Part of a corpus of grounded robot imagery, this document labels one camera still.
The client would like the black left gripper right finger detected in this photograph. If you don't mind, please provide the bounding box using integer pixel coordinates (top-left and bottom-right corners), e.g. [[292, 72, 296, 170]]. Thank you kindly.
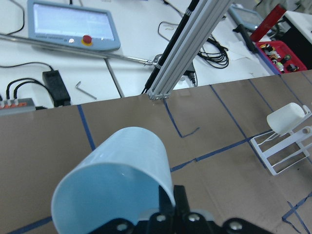
[[174, 185, 190, 215]]

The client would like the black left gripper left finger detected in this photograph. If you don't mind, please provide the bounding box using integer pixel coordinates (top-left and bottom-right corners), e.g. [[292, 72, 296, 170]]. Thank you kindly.
[[158, 186, 174, 215]]

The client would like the light blue cup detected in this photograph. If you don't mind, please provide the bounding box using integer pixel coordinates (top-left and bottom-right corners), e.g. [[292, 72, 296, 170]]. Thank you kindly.
[[51, 127, 176, 234]]

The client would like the white ikea cup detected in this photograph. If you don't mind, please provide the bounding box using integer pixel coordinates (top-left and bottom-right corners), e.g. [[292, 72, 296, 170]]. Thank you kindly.
[[267, 102, 305, 136]]

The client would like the metal allen key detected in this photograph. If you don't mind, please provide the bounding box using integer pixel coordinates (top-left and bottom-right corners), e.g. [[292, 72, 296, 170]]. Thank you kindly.
[[75, 81, 97, 100]]

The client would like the black power adapter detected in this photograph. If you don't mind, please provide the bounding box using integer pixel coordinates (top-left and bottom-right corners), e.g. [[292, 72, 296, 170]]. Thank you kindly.
[[42, 70, 71, 107], [183, 63, 197, 87]]

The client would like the red parts bin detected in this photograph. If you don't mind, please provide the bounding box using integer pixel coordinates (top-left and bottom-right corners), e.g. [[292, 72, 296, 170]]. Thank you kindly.
[[255, 40, 307, 74]]

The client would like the blue teach pendant tablet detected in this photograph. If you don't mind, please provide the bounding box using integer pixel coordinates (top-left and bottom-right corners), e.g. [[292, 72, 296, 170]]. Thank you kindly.
[[27, 0, 121, 51]]

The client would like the red water bottle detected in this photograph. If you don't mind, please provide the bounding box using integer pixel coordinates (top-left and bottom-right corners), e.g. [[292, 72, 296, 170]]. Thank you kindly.
[[250, 4, 287, 42]]

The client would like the white wire cup rack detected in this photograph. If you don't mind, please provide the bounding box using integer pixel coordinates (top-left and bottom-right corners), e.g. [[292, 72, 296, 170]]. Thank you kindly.
[[250, 105, 312, 176]]

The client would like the green handled reacher grabber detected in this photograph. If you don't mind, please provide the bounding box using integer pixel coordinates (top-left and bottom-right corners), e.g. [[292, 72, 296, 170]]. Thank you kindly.
[[0, 34, 162, 66]]

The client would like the coiled black cable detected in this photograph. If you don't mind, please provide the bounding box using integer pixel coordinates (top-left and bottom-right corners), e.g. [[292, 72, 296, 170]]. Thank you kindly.
[[197, 36, 230, 69]]

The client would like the aluminium frame post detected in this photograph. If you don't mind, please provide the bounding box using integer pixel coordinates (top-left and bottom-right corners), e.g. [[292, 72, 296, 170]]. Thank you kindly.
[[143, 0, 232, 100]]

